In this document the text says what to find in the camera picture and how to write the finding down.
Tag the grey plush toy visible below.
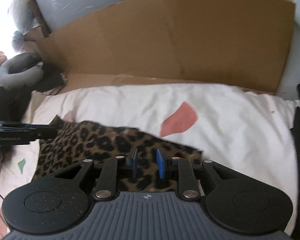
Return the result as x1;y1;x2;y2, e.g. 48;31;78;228
0;51;44;90

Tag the black garment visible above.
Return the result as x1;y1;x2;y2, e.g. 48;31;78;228
0;64;65;122

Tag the brown cardboard sheet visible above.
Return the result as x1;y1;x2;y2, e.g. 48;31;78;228
34;0;295;93

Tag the white patterned bed sheet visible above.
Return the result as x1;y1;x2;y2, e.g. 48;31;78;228
0;82;300;235

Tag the leopard print garment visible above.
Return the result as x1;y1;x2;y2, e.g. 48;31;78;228
32;116;203;192

